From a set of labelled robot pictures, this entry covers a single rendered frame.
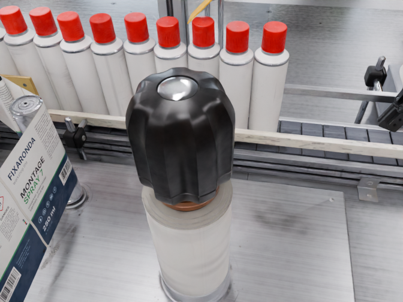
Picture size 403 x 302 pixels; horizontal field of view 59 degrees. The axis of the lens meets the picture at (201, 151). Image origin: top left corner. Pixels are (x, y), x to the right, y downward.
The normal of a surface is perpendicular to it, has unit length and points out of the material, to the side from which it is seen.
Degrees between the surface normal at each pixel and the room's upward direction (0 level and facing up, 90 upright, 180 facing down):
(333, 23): 0
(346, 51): 0
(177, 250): 91
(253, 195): 0
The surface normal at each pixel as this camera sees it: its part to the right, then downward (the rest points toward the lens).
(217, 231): 0.66, 0.54
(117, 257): -0.03, -0.69
